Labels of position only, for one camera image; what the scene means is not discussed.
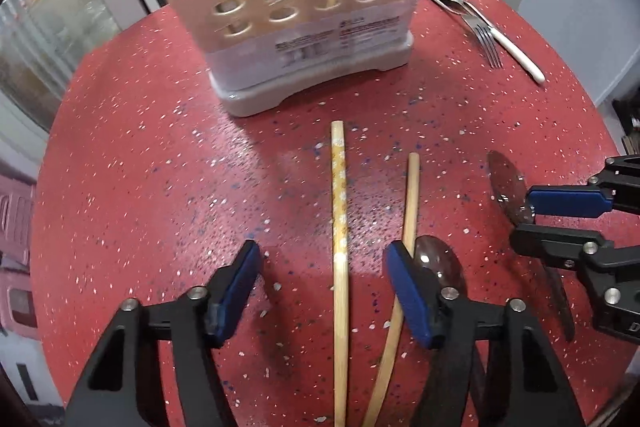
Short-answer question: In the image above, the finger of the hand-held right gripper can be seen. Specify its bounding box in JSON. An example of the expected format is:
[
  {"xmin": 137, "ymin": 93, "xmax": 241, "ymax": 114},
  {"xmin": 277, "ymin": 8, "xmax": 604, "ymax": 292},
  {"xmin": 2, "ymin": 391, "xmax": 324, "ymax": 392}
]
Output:
[
  {"xmin": 526, "ymin": 156, "xmax": 640, "ymax": 219},
  {"xmin": 509, "ymin": 223, "xmax": 640, "ymax": 309}
]

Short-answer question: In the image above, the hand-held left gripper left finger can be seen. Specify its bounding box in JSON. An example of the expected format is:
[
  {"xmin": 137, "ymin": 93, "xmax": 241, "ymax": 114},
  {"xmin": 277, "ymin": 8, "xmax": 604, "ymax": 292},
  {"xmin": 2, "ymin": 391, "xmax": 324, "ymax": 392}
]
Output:
[{"xmin": 65, "ymin": 239, "xmax": 262, "ymax": 427}]

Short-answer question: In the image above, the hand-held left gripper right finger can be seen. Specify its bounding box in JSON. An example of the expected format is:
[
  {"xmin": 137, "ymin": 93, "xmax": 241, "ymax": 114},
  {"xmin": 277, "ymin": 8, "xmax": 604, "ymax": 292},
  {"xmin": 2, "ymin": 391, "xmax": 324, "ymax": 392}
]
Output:
[{"xmin": 384, "ymin": 241, "xmax": 586, "ymax": 427}]

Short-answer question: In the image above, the dark brown plastic spoon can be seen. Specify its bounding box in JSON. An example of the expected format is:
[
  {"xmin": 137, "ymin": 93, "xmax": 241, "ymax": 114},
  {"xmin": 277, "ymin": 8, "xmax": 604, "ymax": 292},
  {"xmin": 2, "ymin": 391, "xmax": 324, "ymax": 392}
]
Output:
[
  {"xmin": 412, "ymin": 235, "xmax": 496, "ymax": 427},
  {"xmin": 487, "ymin": 150, "xmax": 576, "ymax": 342}
]

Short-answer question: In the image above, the plain wooden chopstick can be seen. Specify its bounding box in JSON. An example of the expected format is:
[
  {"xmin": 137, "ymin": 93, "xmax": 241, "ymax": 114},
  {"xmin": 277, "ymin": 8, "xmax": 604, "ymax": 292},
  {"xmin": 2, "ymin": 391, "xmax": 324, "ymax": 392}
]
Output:
[{"xmin": 361, "ymin": 152, "xmax": 421, "ymax": 427}]

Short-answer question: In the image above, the flower patterned wooden chopstick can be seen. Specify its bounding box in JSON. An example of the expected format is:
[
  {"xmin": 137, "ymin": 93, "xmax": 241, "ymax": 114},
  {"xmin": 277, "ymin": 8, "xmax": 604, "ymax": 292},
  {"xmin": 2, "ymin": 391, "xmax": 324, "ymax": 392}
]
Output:
[{"xmin": 330, "ymin": 120, "xmax": 350, "ymax": 427}]

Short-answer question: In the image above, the stack of pink stools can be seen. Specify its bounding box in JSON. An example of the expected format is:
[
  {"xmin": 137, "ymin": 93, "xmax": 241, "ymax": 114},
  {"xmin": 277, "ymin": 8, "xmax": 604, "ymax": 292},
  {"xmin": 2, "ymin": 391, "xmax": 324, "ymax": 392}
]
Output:
[{"xmin": 0, "ymin": 174, "xmax": 37, "ymax": 266}]

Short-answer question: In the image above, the sliding glass door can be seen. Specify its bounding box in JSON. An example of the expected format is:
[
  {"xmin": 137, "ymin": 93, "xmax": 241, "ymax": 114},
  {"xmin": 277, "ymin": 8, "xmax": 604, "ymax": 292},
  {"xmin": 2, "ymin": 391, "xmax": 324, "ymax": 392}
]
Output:
[{"xmin": 0, "ymin": 0, "xmax": 167, "ymax": 158}]

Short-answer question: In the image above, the white handled steel fork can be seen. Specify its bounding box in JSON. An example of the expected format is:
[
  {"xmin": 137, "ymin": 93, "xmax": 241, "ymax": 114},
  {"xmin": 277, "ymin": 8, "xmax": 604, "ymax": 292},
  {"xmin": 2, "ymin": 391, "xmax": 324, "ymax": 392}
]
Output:
[{"xmin": 432, "ymin": 0, "xmax": 546, "ymax": 84}]

